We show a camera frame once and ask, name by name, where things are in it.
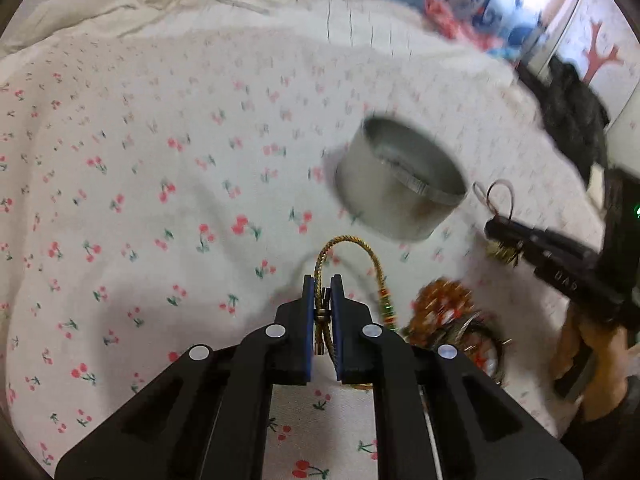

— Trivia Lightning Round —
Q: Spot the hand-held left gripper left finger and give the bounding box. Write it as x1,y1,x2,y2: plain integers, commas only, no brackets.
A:
54,275,321,480

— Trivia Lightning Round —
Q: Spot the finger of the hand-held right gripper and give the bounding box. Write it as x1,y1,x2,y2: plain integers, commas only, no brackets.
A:
484,219,603,263
520,247,628,325

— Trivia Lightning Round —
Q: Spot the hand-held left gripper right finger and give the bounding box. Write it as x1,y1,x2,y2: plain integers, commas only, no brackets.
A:
330,274,585,480

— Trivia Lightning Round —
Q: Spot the thin dark wire bracelet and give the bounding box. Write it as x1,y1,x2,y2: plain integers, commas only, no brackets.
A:
471,179,523,267

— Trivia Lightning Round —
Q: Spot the gold rope bracelet with beads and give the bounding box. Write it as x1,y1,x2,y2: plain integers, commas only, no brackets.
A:
312,234,402,391

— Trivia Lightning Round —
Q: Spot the orange bead bracelet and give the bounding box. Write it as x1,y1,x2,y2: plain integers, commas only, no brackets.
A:
404,279,477,347

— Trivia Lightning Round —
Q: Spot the round metal tin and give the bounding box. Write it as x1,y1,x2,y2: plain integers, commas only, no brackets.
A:
332,116,469,241

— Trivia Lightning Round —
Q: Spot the person's right hand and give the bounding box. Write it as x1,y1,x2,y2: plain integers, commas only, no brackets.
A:
551,305,632,423

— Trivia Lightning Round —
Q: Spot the beige cardboard box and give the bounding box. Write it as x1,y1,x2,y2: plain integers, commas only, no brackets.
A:
586,164,609,202

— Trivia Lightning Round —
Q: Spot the silver bangle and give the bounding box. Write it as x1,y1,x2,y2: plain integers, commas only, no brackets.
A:
425,311,512,389

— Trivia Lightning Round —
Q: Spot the black cloth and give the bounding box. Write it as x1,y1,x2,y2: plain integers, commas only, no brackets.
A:
517,55,613,186

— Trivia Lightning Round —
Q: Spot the white wardrobe with red sticker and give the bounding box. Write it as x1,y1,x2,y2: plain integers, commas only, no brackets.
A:
527,0,640,136

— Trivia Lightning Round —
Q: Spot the cherry print bed sheet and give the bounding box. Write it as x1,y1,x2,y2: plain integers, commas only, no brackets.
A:
0,0,608,480

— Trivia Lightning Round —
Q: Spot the red patterned cloth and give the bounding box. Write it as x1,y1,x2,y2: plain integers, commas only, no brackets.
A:
422,0,521,61

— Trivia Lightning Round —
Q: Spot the beige quilt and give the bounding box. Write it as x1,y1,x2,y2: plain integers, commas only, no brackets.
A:
0,0,301,58

